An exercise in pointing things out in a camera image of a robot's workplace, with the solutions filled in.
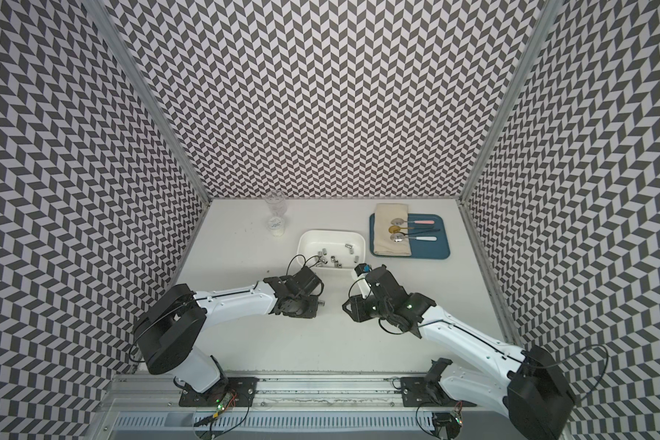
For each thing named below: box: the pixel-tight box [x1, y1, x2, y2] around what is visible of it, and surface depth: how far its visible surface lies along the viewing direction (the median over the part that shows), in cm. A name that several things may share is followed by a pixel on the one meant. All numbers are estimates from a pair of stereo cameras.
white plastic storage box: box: [296, 229, 367, 272], surface depth 102 cm
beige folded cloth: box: [373, 203, 412, 257], surface depth 110 cm
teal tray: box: [369, 212, 451, 260], surface depth 107 cm
